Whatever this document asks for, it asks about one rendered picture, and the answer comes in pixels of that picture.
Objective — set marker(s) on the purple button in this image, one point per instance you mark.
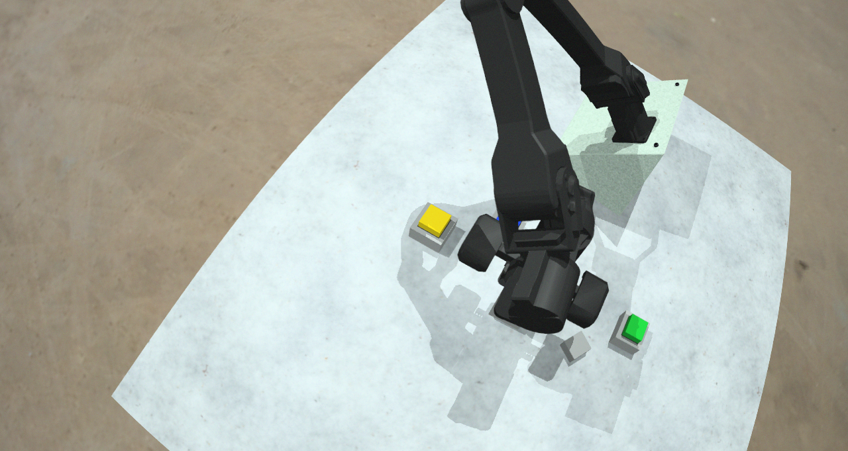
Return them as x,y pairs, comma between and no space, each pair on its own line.
493,315

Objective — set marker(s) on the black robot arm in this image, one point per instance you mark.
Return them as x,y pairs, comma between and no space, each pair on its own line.
532,173

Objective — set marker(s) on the yellow button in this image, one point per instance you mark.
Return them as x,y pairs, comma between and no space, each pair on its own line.
432,227

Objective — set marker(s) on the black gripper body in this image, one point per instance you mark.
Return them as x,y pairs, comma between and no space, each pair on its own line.
484,241

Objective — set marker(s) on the green button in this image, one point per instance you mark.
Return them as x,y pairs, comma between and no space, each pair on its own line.
629,332

